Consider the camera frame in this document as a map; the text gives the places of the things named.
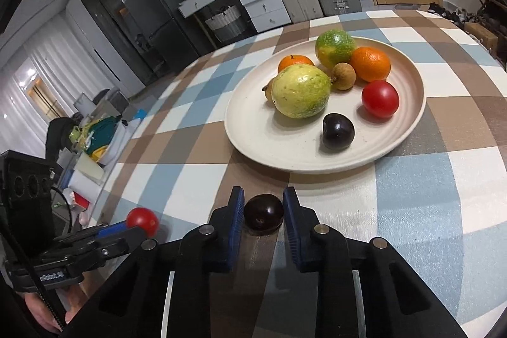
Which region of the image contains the black box with round holes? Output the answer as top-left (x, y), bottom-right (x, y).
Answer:
top-left (0, 150), bottom-right (56, 255)

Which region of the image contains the white plastic bin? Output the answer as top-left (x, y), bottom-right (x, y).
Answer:
top-left (73, 152), bottom-right (107, 184)

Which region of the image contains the row of dark shoes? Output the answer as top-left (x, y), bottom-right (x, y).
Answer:
top-left (428, 1), bottom-right (476, 28)

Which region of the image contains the brown longan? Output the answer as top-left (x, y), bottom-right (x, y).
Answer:
top-left (261, 79), bottom-right (277, 102)
top-left (330, 62), bottom-right (356, 90)

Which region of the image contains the large orange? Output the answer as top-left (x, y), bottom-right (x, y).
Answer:
top-left (350, 47), bottom-right (392, 82)

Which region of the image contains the tall black cabinet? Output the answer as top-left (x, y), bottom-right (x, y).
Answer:
top-left (75, 0), bottom-right (155, 85)

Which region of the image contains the white standing air conditioner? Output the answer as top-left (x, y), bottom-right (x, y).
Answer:
top-left (65, 0), bottom-right (147, 93)

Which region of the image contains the green mottled round fruit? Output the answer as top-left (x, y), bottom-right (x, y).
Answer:
top-left (315, 29), bottom-right (356, 70)

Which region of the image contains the red tomato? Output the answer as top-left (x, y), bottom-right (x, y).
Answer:
top-left (126, 207), bottom-right (160, 238)
top-left (361, 80), bottom-right (400, 119)

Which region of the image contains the small cardboard box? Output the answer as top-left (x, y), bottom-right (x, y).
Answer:
top-left (463, 21), bottom-right (499, 54)

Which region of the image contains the small orange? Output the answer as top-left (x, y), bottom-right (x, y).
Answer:
top-left (277, 54), bottom-right (315, 74)

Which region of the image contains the black ribbed cable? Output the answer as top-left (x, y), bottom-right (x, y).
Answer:
top-left (0, 219), bottom-right (66, 333)

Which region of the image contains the person's left hand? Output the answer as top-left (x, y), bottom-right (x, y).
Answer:
top-left (24, 284), bottom-right (93, 331)

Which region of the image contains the checked tablecloth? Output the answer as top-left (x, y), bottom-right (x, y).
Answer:
top-left (85, 9), bottom-right (507, 338)

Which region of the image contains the dark purple plum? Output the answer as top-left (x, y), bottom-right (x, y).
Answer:
top-left (321, 113), bottom-right (356, 150)
top-left (243, 193), bottom-right (285, 233)

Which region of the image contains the white wicker basket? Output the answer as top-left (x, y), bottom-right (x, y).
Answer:
top-left (205, 4), bottom-right (246, 43)

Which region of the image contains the pale yellow-green guava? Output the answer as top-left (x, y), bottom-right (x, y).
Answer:
top-left (271, 65), bottom-right (332, 119)

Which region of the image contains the black chair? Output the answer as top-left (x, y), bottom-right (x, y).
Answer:
top-left (44, 117), bottom-right (82, 164)

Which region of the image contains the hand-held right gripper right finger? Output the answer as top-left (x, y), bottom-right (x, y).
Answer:
top-left (282, 186), bottom-right (469, 338)

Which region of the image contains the white curtain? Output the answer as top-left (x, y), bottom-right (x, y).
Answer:
top-left (0, 13), bottom-right (99, 152)

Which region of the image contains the dark grey refrigerator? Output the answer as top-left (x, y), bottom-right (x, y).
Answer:
top-left (118, 0), bottom-right (201, 75)

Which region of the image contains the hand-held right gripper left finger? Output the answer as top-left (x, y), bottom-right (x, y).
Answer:
top-left (69, 186), bottom-right (246, 338)

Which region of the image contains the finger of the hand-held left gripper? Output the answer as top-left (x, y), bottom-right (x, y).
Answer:
top-left (68, 228), bottom-right (146, 264)
top-left (55, 223), bottom-right (132, 246)

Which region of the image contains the green bag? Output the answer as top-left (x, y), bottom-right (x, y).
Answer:
top-left (81, 116), bottom-right (127, 160)

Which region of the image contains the cream round plate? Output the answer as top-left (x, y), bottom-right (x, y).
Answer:
top-left (224, 36), bottom-right (426, 174)

